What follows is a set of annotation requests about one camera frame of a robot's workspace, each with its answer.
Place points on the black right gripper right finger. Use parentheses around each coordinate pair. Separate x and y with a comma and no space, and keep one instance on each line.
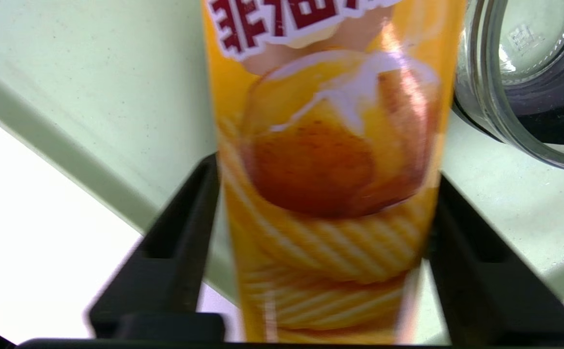
(495,300)

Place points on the small glass jar black base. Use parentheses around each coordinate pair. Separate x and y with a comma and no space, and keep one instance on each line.
(485,97)

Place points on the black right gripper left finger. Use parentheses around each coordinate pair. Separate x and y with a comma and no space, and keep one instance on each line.
(165,291)

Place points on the yellow potato chips box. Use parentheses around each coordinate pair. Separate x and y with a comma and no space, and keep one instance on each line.
(330,194)

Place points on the light green plastic tray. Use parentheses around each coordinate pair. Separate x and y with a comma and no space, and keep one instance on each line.
(117,97)

